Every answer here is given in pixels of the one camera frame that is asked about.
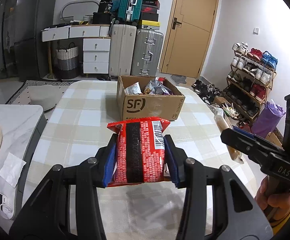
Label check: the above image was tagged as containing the woven laundry basket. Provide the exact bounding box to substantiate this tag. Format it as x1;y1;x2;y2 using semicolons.
56;42;80;80

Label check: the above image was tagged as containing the red oreo snack pack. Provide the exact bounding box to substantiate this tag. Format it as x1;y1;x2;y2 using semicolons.
107;117;170;187

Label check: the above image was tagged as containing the wooden door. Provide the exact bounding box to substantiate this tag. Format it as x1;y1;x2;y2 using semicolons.
160;0;219;78

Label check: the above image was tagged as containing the white red noodle bag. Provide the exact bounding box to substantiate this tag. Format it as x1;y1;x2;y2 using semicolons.
124;82;142;95

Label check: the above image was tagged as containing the purple silver snack bag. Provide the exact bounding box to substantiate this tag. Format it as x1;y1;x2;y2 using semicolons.
144;77;173;95

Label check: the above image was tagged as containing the bread stick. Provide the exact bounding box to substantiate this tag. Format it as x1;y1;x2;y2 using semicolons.
214;108;244;164

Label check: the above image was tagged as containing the black bag on desk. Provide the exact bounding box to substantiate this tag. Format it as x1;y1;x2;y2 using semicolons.
92;0;113;24

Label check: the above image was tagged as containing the teal suitcase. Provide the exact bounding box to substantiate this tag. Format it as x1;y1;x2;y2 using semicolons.
117;0;142;26

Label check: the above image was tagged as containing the stack of shoe boxes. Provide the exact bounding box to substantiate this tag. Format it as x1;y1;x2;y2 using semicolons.
138;0;160;31

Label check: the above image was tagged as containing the white drawer desk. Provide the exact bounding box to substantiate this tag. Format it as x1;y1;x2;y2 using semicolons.
41;24;111;74

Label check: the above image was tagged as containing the beige suitcase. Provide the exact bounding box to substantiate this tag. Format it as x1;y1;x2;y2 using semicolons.
109;24;137;76

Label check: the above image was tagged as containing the white tissue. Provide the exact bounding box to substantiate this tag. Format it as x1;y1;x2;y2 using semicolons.
0;152;26;188

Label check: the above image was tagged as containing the person's right hand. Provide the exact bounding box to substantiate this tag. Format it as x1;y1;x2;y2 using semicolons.
255;177;290;221

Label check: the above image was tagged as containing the dark grey refrigerator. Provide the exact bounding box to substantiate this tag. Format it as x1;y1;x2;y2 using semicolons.
14;0;56;81

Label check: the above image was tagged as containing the SF cardboard box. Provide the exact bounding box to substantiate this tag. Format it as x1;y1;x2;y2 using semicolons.
116;76;185;121

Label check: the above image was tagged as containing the silver grey suitcase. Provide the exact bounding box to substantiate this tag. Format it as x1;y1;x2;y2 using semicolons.
131;29;163;76

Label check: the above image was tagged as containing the white side table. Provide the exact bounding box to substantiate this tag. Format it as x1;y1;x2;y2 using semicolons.
0;105;47;219

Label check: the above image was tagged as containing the wooden shoe rack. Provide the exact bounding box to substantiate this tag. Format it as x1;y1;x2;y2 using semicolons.
222;50;277;125

